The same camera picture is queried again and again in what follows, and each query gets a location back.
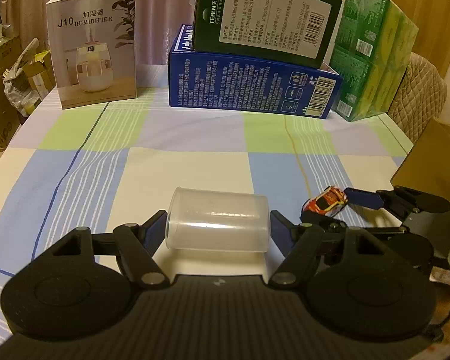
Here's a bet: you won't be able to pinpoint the red toy car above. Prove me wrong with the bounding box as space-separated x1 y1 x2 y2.
301 185 348 217

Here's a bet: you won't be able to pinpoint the clear plastic cup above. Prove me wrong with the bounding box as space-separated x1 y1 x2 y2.
165 187 271 253

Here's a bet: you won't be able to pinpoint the open cardboard box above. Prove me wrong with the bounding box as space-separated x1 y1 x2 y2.
389 117 450 293

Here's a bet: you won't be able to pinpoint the checkered bed sheet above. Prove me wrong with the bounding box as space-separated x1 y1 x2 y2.
0 65 412 344

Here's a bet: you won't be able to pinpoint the quilted beige chair cover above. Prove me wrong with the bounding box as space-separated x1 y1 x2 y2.
388 53 447 143

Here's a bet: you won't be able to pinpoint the green tissue pack bundle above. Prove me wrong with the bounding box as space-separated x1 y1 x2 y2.
330 0 419 121

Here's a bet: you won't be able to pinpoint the blue carton box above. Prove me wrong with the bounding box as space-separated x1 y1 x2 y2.
168 24 343 119

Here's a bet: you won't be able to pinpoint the stacked cardboard boxes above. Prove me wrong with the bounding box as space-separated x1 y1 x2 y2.
0 24 56 147

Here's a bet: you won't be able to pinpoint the dark green carton box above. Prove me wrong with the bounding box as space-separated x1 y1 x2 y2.
193 0 342 68

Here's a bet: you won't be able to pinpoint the white humidifier box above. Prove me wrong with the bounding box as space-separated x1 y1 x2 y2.
46 0 137 109

